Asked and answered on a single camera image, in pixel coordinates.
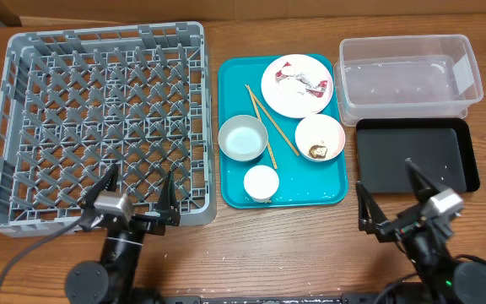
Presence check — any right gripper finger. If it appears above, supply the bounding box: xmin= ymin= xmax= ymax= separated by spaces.
xmin=356 ymin=181 xmax=387 ymax=224
xmin=404 ymin=159 xmax=449 ymax=203

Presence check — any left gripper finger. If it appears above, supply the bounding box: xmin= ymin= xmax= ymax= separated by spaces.
xmin=156 ymin=171 xmax=180 ymax=215
xmin=83 ymin=165 xmax=119 ymax=208

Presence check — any brown food scrap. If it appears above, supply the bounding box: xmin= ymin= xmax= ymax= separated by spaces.
xmin=308 ymin=144 xmax=327 ymax=160

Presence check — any pink bowl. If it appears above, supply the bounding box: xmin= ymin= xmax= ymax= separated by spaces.
xmin=294 ymin=114 xmax=346 ymax=162

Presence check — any small white cup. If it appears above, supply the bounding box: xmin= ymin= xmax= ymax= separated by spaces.
xmin=243 ymin=165 xmax=280 ymax=203

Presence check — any grey bowl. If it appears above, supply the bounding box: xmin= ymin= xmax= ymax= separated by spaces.
xmin=218 ymin=115 xmax=268 ymax=162

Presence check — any red foil wrapper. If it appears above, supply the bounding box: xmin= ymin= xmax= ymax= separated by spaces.
xmin=274 ymin=62 xmax=328 ymax=98

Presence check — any white napkin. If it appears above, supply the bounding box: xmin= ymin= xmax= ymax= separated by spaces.
xmin=276 ymin=66 xmax=308 ymax=95

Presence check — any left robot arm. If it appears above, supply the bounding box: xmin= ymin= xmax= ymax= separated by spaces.
xmin=65 ymin=165 xmax=181 ymax=304

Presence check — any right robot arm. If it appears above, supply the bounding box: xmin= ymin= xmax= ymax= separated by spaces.
xmin=356 ymin=159 xmax=486 ymax=303

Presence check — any black tray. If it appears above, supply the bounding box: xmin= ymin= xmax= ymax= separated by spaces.
xmin=355 ymin=118 xmax=480 ymax=194

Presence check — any teal serving tray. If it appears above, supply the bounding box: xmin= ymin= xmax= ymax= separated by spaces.
xmin=218 ymin=56 xmax=348 ymax=209

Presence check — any grey dish rack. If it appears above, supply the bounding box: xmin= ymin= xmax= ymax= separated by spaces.
xmin=0 ymin=22 xmax=217 ymax=237

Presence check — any wooden chopstick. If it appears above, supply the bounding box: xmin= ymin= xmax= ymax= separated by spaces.
xmin=245 ymin=84 xmax=278 ymax=170
xmin=245 ymin=84 xmax=300 ymax=156

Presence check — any clear plastic bin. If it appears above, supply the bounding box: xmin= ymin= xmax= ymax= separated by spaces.
xmin=334 ymin=34 xmax=483 ymax=127

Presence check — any pink round plate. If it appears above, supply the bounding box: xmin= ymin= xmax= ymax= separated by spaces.
xmin=261 ymin=54 xmax=333 ymax=118

